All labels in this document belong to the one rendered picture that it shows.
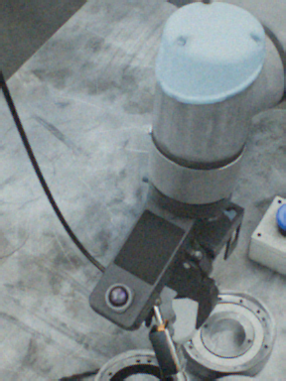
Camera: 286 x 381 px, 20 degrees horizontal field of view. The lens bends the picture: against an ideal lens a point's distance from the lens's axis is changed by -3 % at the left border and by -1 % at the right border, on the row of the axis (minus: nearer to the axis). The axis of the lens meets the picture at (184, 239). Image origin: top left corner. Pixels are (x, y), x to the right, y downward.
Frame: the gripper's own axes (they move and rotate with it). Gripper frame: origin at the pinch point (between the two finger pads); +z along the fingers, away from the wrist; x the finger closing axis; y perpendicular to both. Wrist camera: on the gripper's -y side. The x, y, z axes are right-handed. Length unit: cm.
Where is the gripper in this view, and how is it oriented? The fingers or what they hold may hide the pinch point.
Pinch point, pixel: (160, 331)
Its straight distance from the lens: 82.1
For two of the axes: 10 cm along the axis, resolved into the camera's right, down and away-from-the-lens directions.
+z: -1.0, 6.5, 7.5
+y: 4.9, -6.2, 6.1
